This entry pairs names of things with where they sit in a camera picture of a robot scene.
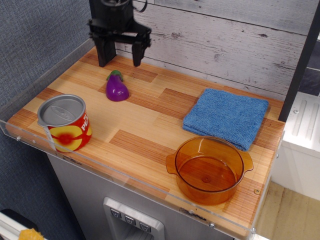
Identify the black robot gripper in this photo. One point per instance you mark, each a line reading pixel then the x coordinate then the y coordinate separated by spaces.
pixel 114 20

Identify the purple toy eggplant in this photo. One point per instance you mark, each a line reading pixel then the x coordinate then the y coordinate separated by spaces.
pixel 116 90

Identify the orange transparent plastic pot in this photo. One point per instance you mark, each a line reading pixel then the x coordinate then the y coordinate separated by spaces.
pixel 208 169

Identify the red yellow peach can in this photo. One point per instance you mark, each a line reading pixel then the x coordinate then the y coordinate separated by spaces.
pixel 65 122

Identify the blue folded cloth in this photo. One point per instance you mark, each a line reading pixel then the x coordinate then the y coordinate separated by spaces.
pixel 234 118

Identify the clear acrylic table guard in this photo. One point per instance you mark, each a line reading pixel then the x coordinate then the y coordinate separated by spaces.
pixel 131 139

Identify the grey cabinet with dispenser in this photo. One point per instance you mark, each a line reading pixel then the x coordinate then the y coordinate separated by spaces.
pixel 108 209

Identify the yellow black object bottom-left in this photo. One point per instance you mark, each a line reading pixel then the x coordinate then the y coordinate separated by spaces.
pixel 14 226

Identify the white appliance at right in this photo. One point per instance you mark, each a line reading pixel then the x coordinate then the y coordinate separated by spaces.
pixel 297 164

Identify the black vertical post left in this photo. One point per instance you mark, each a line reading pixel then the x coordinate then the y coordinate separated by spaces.
pixel 100 33

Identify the black vertical post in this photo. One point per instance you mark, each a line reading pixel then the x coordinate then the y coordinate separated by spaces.
pixel 303 61
pixel 100 33

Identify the black vertical post right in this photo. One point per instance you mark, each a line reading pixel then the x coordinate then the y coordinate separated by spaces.
pixel 303 61

